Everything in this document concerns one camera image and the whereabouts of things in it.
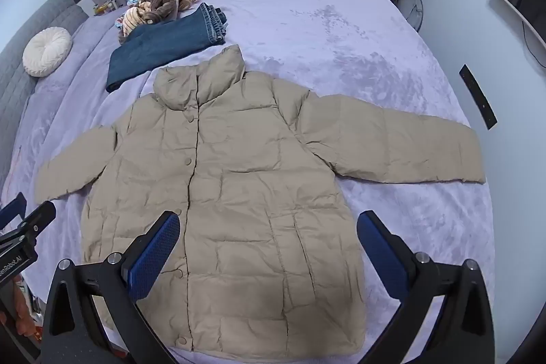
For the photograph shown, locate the grey padded headboard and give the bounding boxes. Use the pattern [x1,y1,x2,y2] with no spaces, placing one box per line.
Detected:
[0,0,88,177]

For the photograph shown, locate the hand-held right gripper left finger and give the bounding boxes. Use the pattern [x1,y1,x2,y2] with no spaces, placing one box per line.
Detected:
[39,210,182,364]

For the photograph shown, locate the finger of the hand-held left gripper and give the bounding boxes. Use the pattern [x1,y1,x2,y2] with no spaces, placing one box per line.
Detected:
[0,197,27,230]
[0,201,57,246]

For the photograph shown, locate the beige puffer jacket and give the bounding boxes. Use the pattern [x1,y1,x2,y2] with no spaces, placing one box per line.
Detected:
[35,45,487,356]

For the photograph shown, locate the blue jeans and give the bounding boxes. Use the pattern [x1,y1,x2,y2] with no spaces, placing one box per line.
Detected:
[106,3,228,93]

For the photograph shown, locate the grey floor fan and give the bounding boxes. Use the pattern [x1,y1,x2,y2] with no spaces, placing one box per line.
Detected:
[401,0,424,33]

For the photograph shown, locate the black rectangular strip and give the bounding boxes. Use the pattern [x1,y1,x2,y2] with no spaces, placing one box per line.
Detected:
[459,64,498,130]

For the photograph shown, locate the white round cushion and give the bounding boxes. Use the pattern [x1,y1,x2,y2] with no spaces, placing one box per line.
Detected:
[22,27,72,77]

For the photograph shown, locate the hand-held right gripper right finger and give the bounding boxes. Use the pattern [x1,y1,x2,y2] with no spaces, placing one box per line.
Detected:
[357,210,498,364]

